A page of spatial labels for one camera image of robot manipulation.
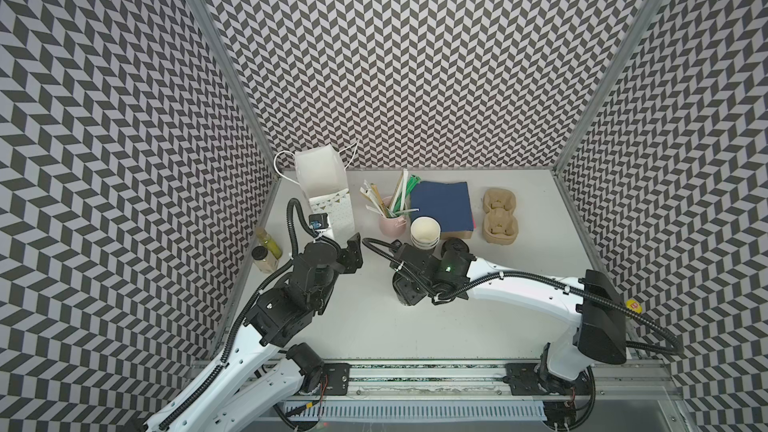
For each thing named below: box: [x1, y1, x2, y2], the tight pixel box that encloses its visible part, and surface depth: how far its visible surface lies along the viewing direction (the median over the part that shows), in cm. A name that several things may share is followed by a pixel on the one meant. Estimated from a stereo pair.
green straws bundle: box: [391, 174, 421, 218], surface depth 95 cm
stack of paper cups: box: [410, 215, 442, 250], surface depth 88 cm
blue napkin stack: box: [410, 181, 474, 232], surface depth 105 cm
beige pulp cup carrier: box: [482, 187, 518, 245], surface depth 98 cm
